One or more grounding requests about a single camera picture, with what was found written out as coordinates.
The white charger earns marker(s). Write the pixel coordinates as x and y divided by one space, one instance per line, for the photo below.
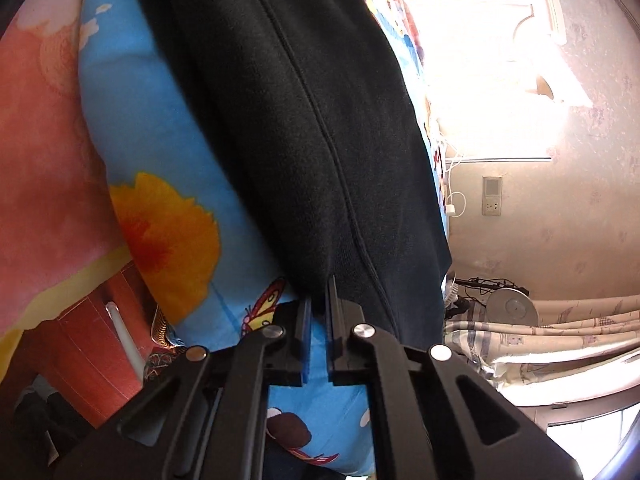
452 210

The pink orange quilt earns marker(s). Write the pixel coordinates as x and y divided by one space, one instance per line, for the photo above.
45 160

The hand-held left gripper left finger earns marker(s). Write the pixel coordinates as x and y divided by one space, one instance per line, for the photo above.
304 341

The blue printed bedsheet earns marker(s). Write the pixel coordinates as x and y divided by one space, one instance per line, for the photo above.
150 125

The black pants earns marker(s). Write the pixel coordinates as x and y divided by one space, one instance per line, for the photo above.
280 135

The round silver disc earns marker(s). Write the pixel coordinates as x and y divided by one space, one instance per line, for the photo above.
512 307

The white tube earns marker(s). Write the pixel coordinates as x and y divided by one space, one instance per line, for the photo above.
124 335

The silver spotlight lamp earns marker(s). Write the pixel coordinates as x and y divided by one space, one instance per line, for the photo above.
451 294

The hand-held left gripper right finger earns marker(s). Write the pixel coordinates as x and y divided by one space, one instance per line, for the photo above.
332 331

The bright window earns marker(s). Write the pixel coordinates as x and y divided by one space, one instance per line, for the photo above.
480 60

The beige wall socket panel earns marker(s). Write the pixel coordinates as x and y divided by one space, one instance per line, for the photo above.
491 196

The striped beige cloth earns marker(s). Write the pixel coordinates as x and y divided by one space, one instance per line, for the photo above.
560 345

